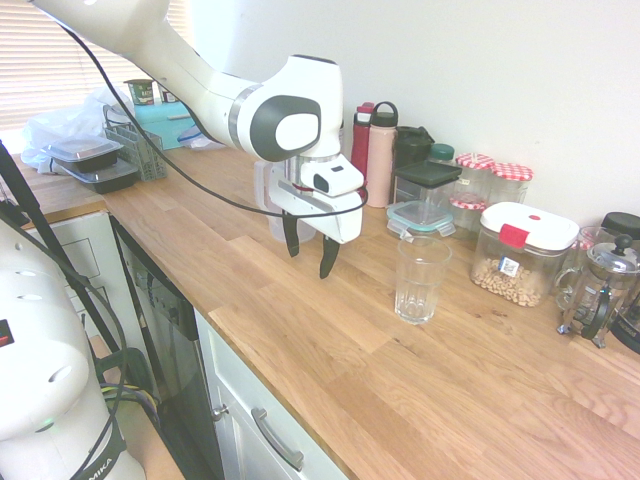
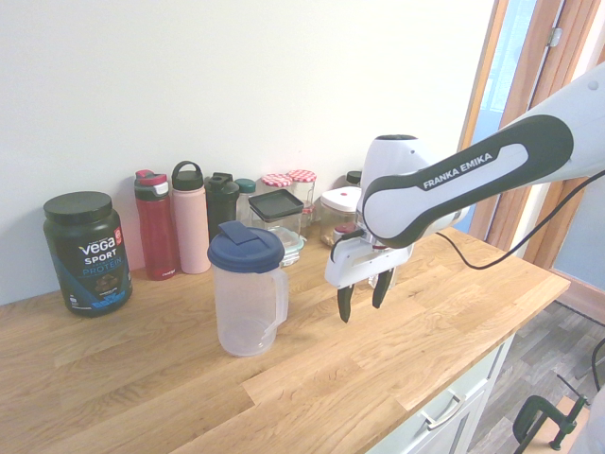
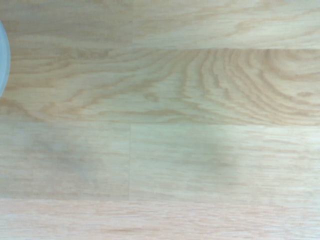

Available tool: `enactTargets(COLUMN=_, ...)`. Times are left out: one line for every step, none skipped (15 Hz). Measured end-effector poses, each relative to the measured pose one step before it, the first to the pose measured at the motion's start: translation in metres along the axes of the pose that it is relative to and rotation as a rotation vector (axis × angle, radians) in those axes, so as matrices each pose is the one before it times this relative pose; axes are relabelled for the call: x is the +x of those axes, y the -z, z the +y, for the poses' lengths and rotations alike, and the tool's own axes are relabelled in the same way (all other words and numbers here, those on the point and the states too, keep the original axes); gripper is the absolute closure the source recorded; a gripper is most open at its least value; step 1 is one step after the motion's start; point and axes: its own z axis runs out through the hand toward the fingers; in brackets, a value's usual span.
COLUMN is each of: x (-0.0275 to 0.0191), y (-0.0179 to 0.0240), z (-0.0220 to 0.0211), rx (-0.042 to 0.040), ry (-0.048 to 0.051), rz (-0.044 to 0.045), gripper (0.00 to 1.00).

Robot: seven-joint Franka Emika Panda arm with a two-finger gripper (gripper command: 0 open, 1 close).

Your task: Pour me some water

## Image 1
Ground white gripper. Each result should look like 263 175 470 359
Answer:
264 162 364 280

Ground clear pitcher with blue lid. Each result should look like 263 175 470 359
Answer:
253 159 318 245

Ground pink water bottle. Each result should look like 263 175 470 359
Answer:
365 101 401 209

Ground red water bottle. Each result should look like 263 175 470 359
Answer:
349 101 377 182

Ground glass container with teal lid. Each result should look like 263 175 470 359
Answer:
385 199 458 239

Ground clear drinking glass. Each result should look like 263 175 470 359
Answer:
394 235 454 327

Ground square container with black lid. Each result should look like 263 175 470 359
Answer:
392 159 464 217

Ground black shaker bottle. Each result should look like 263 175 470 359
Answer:
394 125 436 169

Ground white kitchen cabinet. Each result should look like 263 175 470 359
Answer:
193 308 352 480

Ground clear zip bag blue seal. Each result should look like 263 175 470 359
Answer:
176 124 227 152

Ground black dishwasher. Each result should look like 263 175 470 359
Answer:
110 215 225 480

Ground clear jar with green lid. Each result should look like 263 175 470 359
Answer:
428 143 458 169

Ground small jar with checkered lid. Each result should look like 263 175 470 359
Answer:
448 194 489 237

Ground grey cutlery basket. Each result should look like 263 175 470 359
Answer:
101 104 169 183

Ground tall jar with checkered lid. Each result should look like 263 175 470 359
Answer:
454 152 497 202
489 161 535 207

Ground black food container clear lid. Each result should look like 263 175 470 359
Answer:
56 159 142 196
41 136 124 174

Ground dark green clamp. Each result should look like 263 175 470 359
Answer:
94 346 157 402

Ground cereal container with white lid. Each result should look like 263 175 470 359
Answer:
469 201 582 309

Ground green paper cup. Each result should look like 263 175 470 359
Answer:
123 78 154 108

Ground white plastic bag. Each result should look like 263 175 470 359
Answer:
20 86 137 174

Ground clear glass mug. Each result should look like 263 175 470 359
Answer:
553 225 612 312

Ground glass French press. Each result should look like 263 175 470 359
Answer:
555 233 640 349

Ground jar with black lid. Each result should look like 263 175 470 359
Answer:
599 211 640 242

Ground window blinds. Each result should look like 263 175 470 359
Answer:
0 0 197 132

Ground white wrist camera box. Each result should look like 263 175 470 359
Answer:
298 158 366 198

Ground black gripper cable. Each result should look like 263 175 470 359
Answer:
49 13 372 219

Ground silver drawer handle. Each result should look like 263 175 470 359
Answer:
250 406 306 472

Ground multicoloured cable bundle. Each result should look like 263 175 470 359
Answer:
99 381 162 427

